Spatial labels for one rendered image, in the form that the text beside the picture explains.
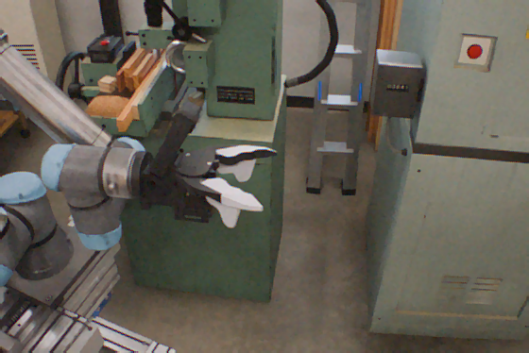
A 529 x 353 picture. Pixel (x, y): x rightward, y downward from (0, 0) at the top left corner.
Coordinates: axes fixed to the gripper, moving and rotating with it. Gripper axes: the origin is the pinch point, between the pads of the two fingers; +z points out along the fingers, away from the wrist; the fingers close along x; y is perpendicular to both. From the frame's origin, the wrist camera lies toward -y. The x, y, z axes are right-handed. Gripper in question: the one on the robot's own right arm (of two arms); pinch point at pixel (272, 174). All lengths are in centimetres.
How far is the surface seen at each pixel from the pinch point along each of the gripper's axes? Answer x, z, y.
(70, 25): -223, -154, 40
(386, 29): -196, 36, 28
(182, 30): -75, -35, 1
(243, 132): -78, -18, 33
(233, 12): -80, -21, -4
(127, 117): -61, -48, 23
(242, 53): -82, -19, 9
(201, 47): -74, -29, 6
